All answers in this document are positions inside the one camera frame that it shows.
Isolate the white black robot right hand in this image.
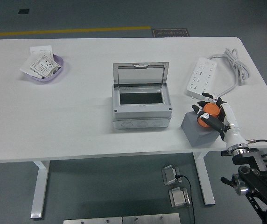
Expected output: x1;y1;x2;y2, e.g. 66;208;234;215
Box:
191;92;250;152

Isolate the orange cylindrical object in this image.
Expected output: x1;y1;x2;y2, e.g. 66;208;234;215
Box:
197;103;222;128

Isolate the grey electrical enclosure box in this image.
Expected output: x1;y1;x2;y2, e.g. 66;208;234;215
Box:
112;62;173;130

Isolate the grey cube holder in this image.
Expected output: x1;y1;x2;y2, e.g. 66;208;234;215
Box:
181;111;221;147

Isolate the white table leg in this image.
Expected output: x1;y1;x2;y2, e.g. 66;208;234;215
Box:
192;151;216;206
30;160;50;220

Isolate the white power strip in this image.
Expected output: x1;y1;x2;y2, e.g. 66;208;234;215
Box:
186;57;218;99

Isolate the silver foot pedal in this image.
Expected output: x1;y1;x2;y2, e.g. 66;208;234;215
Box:
161;165;183;186
169;187;191;209

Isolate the dark floor sign mat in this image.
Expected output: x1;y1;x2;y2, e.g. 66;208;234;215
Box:
151;28;190;38

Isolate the purple plastic tray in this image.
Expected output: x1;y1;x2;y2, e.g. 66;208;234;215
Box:
22;53;64;83

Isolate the white socket panel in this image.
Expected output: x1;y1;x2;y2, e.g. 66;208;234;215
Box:
30;55;61;79

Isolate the black floor cable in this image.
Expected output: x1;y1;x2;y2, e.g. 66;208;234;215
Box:
175;174;195;224

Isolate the grey power strip cord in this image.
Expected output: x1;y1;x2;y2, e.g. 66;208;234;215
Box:
207;48;250;98

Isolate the grey metal base plate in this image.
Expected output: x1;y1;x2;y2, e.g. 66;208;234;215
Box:
63;217;123;224
122;213;181;224

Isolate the white square switch plate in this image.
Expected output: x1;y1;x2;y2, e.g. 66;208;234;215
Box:
29;45;54;59

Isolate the white flat wall plate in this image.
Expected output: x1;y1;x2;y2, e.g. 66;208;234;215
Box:
19;54;43;79

